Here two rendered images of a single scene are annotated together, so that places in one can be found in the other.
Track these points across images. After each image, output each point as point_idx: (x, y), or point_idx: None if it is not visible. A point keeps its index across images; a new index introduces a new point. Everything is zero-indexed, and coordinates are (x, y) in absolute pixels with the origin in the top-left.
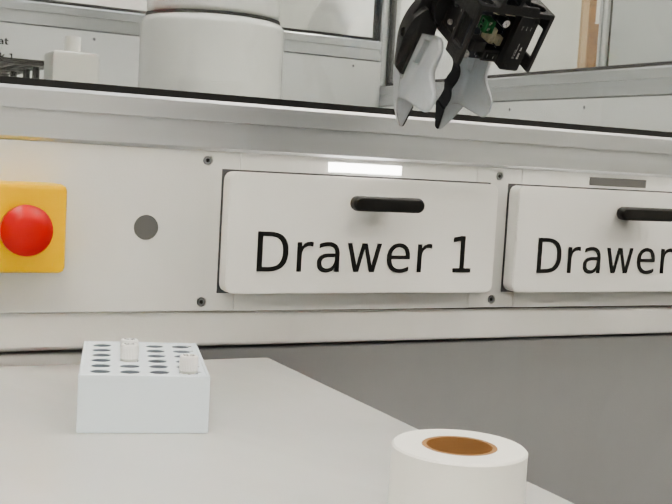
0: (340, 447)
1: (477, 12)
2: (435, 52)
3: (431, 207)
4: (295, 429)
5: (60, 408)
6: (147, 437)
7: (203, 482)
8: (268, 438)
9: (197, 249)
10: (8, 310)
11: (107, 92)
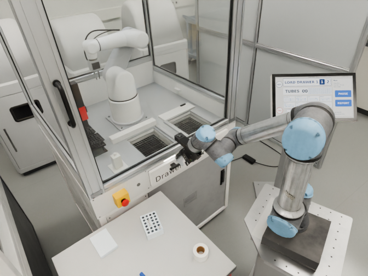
0: (182, 233)
1: (189, 162)
2: (182, 159)
3: None
4: (174, 226)
5: (141, 230)
6: (157, 238)
7: (170, 253)
8: (172, 232)
9: (146, 182)
10: None
11: (128, 172)
